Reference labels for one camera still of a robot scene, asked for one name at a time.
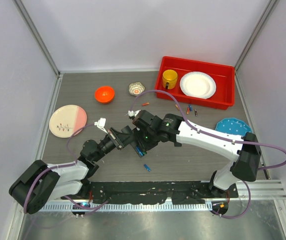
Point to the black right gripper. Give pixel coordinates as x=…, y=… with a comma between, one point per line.
x=144, y=146

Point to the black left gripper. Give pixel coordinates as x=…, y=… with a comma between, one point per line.
x=121, y=139

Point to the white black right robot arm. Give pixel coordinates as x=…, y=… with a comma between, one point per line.
x=243, y=153

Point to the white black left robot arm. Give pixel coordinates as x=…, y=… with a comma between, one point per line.
x=43, y=182

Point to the orange bowl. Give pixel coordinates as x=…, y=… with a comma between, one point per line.
x=104, y=94

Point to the small floral bowl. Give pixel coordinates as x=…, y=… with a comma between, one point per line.
x=136, y=88

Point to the pink cream plate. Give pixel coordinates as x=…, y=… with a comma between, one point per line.
x=66, y=120

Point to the yellow mug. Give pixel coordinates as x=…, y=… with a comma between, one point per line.
x=169, y=79

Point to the white paper plate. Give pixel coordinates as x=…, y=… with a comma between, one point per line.
x=198, y=85

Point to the blue polka dot plate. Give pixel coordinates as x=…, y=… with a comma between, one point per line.
x=233, y=126

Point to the red plastic bin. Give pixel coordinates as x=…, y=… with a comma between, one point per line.
x=223, y=75

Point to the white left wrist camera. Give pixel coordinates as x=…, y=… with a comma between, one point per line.
x=101, y=124

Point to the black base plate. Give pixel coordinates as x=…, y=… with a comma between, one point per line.
x=152, y=192

